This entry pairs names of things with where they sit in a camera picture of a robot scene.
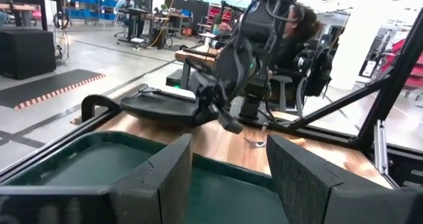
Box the red tool cabinet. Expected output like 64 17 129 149
379 38 423 90

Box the black frying pan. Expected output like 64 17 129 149
120 86 214 128

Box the black box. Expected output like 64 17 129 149
0 28 57 81

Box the person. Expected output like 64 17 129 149
114 0 137 40
269 2 323 102

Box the wooden desk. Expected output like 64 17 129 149
174 44 221 90

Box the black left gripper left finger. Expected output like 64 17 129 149
108 133 194 224

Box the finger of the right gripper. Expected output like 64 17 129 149
192 102 219 128
215 108 244 135

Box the clear plastic cup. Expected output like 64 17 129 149
243 126 267 149

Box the shelf with blue bins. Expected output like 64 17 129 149
63 0 119 23

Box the aluminium bracket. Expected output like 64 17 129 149
373 119 389 176

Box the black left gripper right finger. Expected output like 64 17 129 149
266 134 344 224

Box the dark green tray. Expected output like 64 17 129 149
6 131 289 224

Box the black mat with orange edge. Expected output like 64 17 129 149
0 68 106 110

